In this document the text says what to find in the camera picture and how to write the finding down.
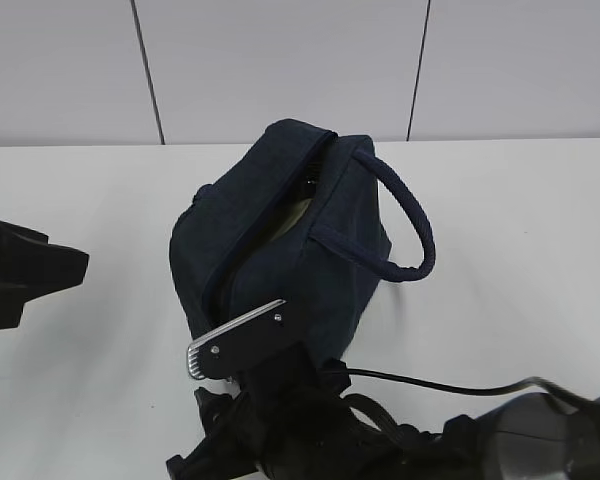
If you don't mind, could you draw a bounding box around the green lidded glass container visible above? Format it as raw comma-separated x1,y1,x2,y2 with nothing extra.
232,198,312,269

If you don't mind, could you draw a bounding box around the navy blue lunch bag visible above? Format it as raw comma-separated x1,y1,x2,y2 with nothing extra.
169,119,436,363

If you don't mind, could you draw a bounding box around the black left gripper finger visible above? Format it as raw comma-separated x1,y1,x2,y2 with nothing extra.
0,220,89,330

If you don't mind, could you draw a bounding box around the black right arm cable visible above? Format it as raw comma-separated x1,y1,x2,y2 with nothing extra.
324,364,589,401

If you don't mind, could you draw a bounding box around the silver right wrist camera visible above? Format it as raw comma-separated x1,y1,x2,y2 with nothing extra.
186,299,308,380

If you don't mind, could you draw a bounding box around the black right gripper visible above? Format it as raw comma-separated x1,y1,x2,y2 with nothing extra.
166,344,450,479

